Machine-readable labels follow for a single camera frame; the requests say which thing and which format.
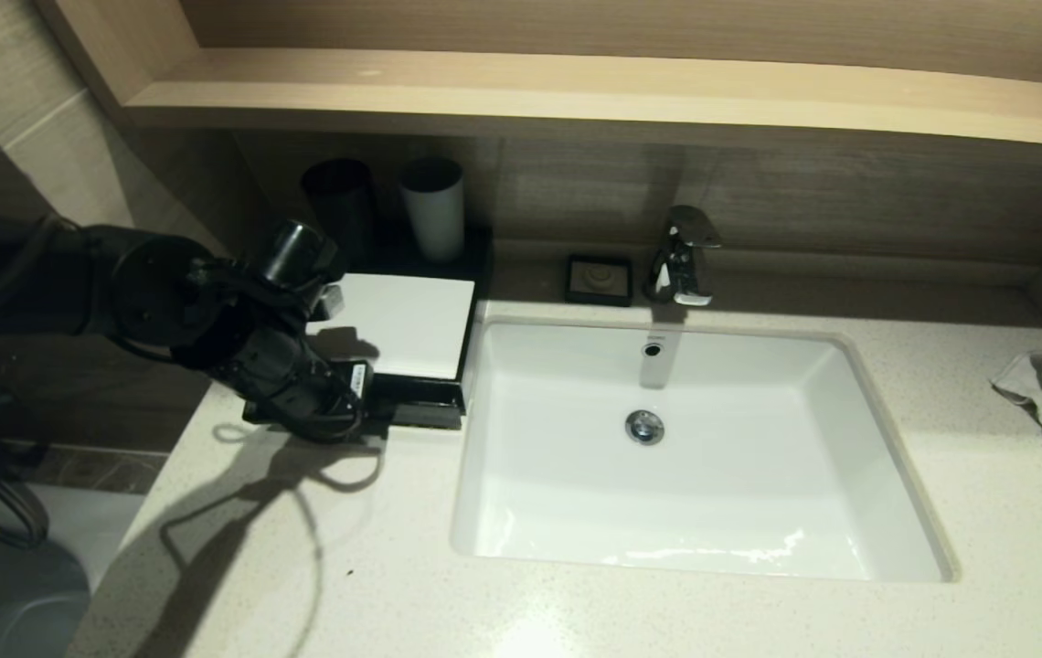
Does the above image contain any black amenity box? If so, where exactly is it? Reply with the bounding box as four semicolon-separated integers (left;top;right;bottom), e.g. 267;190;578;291
242;227;494;432

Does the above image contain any wooden wall shelf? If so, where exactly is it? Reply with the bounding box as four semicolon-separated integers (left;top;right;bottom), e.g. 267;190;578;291
32;0;1042;170

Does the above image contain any black tray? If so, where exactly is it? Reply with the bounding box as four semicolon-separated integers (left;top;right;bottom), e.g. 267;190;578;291
242;379;465;432

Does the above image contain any black cup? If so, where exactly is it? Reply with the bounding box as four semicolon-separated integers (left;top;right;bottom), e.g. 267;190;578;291
302;160;382;271

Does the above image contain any black soap dish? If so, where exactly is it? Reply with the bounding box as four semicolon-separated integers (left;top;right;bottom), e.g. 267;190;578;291
564;254;633;308

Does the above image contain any chrome drain stopper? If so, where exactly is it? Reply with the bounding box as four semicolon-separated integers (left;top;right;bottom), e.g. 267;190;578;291
624;410;665;447

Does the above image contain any chrome faucet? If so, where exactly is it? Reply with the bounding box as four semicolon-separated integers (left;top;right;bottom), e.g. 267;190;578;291
644;206;721;308

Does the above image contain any white sink basin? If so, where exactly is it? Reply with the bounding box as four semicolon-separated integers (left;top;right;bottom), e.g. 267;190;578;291
450;318;959;583

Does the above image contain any grey plastic cup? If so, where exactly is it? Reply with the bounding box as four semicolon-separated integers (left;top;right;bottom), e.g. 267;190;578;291
399;160;467;266

